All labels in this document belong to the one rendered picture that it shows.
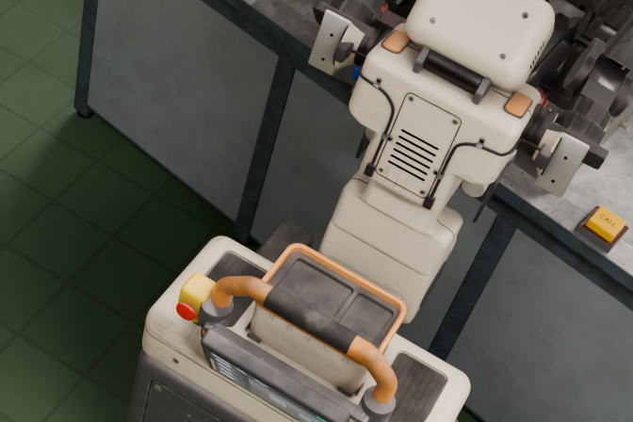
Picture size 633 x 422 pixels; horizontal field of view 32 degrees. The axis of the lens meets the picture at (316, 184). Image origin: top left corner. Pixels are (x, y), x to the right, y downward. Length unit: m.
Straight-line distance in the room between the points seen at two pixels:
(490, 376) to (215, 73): 1.01
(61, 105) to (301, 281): 1.66
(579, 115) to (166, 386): 0.85
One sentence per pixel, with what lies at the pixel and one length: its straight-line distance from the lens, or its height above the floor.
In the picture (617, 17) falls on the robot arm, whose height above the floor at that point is 1.23.
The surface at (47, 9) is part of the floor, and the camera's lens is 3.73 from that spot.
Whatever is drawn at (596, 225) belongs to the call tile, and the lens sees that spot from 2.31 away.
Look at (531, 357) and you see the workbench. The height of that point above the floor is 0.37.
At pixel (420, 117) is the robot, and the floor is 1.18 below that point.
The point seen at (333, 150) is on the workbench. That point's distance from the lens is 2.67.
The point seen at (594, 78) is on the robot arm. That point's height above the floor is 1.26.
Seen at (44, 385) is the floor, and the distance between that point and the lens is 2.78.
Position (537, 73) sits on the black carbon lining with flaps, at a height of 0.88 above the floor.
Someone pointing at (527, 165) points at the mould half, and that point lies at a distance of 2.38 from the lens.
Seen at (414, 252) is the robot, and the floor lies 0.85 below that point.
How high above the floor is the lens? 2.34
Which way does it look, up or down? 45 degrees down
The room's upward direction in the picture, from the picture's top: 18 degrees clockwise
